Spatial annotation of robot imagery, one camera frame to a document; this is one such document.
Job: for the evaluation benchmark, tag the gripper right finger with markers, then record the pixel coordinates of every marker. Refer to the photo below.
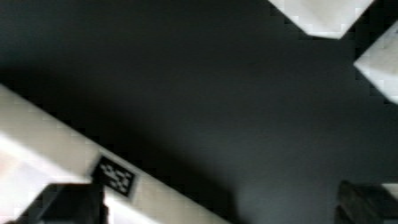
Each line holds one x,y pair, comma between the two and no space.
368,204

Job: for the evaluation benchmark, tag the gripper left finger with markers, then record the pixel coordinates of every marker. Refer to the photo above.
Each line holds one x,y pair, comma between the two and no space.
68,204

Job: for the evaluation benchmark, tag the white square table top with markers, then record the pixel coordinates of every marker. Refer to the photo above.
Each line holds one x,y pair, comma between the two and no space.
50,155

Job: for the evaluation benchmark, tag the white leg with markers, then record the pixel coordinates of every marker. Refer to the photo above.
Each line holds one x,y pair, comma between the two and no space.
324,17
377,64

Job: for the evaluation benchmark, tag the white leg far left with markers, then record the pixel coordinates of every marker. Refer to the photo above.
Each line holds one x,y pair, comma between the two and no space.
324,17

